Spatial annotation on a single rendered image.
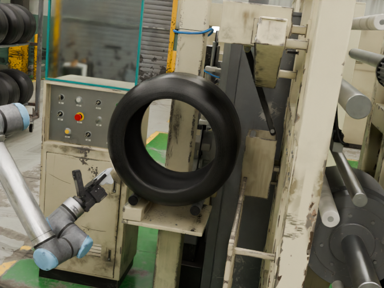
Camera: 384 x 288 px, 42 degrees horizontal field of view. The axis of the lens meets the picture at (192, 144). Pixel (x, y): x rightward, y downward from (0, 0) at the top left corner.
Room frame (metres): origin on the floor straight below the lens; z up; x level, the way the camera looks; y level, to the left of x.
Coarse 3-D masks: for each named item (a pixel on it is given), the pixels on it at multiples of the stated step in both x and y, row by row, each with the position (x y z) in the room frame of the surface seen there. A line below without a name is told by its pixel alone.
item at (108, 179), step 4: (112, 168) 2.08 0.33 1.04; (104, 172) 2.06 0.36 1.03; (108, 172) 2.05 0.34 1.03; (100, 176) 2.04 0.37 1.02; (108, 176) 2.05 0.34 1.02; (104, 180) 2.04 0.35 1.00; (108, 180) 2.05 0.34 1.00; (112, 180) 2.06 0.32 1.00; (100, 184) 2.02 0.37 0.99; (104, 184) 2.03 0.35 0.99
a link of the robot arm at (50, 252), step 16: (0, 128) 1.87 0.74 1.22; (0, 144) 1.84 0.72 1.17; (0, 160) 1.80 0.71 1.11; (0, 176) 1.79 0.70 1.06; (16, 176) 1.80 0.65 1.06; (16, 192) 1.77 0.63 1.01; (16, 208) 1.75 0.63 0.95; (32, 208) 1.76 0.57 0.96; (32, 224) 1.73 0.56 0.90; (48, 224) 1.77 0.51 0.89; (32, 240) 1.72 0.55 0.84; (48, 240) 1.72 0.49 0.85; (64, 240) 1.77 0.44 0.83; (48, 256) 1.68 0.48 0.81; (64, 256) 1.73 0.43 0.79
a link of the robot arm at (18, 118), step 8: (16, 104) 2.02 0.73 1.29; (0, 112) 1.92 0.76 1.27; (8, 112) 1.95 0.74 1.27; (16, 112) 1.97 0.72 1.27; (24, 112) 2.00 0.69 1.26; (8, 120) 1.93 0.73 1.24; (16, 120) 1.96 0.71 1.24; (24, 120) 1.99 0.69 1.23; (8, 128) 1.93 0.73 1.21; (16, 128) 1.97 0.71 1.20; (24, 128) 2.01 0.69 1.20; (8, 136) 2.01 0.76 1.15
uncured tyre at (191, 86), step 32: (128, 96) 2.11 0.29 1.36; (160, 96) 2.06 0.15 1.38; (192, 96) 2.04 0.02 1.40; (224, 96) 2.19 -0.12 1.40; (128, 128) 2.34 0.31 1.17; (224, 128) 2.03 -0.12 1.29; (128, 160) 2.28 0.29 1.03; (224, 160) 2.02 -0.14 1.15; (160, 192) 2.05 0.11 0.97; (192, 192) 2.03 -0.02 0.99
